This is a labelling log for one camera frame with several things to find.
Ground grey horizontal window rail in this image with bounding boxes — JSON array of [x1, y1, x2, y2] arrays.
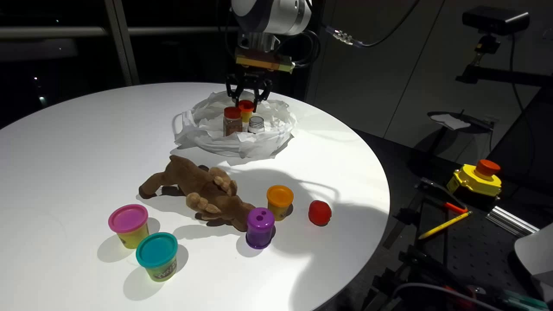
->
[[0, 23, 238, 41]]

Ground yellow pencil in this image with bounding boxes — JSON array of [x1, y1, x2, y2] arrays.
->
[[416, 208, 473, 241]]

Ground brown plush toy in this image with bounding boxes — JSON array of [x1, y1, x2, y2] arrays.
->
[[136, 153, 257, 232]]

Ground white rounded object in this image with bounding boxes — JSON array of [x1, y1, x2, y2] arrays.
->
[[513, 222, 553, 289]]

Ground red-orange lid dough tub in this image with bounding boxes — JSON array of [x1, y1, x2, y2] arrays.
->
[[236, 98, 257, 131]]

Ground white plastic bag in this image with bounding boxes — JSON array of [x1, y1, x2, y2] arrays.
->
[[171, 87, 299, 160]]

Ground yellow emergency stop button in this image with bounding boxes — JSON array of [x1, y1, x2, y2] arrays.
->
[[446, 156, 504, 200]]

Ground teal lid dough tub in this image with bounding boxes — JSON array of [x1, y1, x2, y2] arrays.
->
[[135, 229, 181, 283]]

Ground purple dough tub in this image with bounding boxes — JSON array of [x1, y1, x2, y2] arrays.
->
[[243, 205, 276, 250]]

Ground red-capped shaker bottle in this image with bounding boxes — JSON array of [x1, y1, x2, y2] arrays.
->
[[247, 113, 268, 132]]

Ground white paper sheet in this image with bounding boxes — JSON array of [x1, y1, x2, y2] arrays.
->
[[428, 110, 480, 132]]

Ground clear-wrapped robot cable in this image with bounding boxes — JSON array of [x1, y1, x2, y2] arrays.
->
[[318, 0, 425, 49]]

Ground orange lid dough tub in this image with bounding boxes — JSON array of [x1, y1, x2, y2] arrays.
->
[[266, 182, 295, 220]]

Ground pink lid dough tub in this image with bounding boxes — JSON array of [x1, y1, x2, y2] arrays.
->
[[107, 201, 152, 250]]

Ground grey floor cable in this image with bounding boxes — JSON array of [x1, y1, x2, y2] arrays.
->
[[390, 281, 503, 311]]

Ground black camera on stand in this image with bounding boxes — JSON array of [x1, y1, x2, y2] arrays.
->
[[454, 4, 553, 89]]

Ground grey window frame post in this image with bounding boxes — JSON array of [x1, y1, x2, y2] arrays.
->
[[102, 0, 141, 86]]

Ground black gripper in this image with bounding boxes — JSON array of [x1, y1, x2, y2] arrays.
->
[[224, 68, 273, 111]]

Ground brown bottle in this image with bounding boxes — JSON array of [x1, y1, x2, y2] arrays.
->
[[223, 115, 243, 137]]

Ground aluminium profile bar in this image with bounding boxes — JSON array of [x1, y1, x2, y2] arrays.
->
[[485, 203, 541, 236]]

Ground red-handled black tool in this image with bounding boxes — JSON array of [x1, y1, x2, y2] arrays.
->
[[416, 177, 471, 217]]

